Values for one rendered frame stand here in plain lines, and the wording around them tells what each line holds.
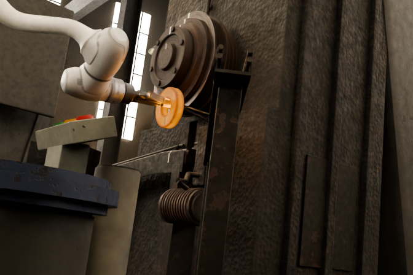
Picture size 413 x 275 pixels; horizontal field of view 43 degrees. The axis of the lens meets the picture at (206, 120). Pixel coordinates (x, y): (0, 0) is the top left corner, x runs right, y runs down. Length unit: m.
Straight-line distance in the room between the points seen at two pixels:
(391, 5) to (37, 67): 3.19
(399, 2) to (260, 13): 0.75
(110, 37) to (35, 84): 3.20
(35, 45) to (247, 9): 2.88
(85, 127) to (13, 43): 3.64
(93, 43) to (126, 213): 0.59
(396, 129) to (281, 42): 0.75
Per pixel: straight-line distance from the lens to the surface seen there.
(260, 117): 1.99
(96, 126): 1.23
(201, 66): 2.19
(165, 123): 1.96
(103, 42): 1.69
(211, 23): 2.27
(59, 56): 5.00
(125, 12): 9.85
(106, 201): 0.77
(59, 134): 1.28
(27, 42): 4.89
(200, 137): 2.09
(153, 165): 2.36
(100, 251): 1.36
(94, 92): 1.80
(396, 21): 2.68
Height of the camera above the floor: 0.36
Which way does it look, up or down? 13 degrees up
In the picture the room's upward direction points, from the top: 7 degrees clockwise
